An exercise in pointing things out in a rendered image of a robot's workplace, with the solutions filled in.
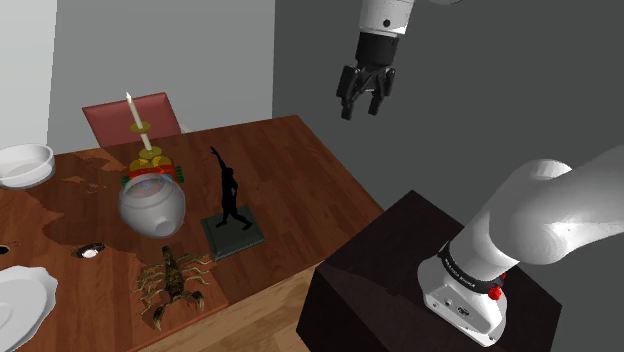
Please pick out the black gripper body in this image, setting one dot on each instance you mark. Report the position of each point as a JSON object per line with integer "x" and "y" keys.
{"x": 376, "y": 51}

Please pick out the black figure on dark base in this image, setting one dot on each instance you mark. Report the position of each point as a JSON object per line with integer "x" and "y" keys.
{"x": 231, "y": 234}

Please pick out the white candle in gold holder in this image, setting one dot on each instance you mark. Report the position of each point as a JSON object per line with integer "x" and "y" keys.
{"x": 137, "y": 122}

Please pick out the white scalloped plate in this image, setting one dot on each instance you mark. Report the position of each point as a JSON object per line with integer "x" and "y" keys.
{"x": 22, "y": 302}

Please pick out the white round vase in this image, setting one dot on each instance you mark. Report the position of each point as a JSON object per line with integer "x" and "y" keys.
{"x": 146, "y": 207}

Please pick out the brown scorpion figure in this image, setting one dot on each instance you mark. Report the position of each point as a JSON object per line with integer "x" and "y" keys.
{"x": 174, "y": 282}

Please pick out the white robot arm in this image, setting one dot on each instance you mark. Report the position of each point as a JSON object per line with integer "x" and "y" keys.
{"x": 536, "y": 209}

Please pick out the red chair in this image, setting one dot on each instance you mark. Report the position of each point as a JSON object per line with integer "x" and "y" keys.
{"x": 117, "y": 122}

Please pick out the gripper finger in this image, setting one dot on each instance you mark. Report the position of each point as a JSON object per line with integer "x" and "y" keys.
{"x": 348, "y": 88}
{"x": 386, "y": 90}

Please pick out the brown wooden table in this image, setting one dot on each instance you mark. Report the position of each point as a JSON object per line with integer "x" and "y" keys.
{"x": 302, "y": 180}

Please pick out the red yellow green toy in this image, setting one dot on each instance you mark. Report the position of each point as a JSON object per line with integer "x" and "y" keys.
{"x": 153, "y": 170}

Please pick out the white bowl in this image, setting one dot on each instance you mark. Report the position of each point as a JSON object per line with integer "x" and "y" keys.
{"x": 24, "y": 166}

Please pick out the dark robot stand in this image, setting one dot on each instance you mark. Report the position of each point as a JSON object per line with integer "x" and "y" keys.
{"x": 385, "y": 263}

